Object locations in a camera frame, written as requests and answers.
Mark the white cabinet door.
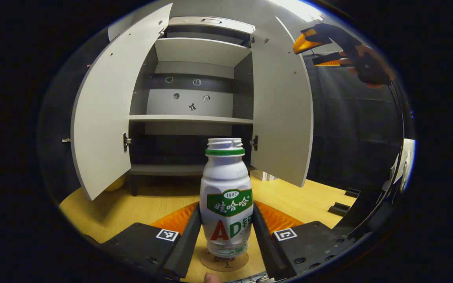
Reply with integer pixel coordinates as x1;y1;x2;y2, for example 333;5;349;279
70;3;173;201
250;17;314;188

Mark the white and grey cabinet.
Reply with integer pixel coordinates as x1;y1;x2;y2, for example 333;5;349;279
126;16;258;197

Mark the round brown coaster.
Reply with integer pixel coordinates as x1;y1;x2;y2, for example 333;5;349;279
200;250;249;272

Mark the white cabinet drawer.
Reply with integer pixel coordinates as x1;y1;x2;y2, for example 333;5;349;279
168;16;256;34

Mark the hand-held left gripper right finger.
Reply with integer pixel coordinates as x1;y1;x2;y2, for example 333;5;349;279
252;201;363;280

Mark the white bottle with green label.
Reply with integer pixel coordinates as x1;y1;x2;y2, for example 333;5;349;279
199;138;254;258

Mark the yellow round object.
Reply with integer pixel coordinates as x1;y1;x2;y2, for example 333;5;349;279
105;175;125;192

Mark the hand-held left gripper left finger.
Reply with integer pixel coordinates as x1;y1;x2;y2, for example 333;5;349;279
83;202;203;281

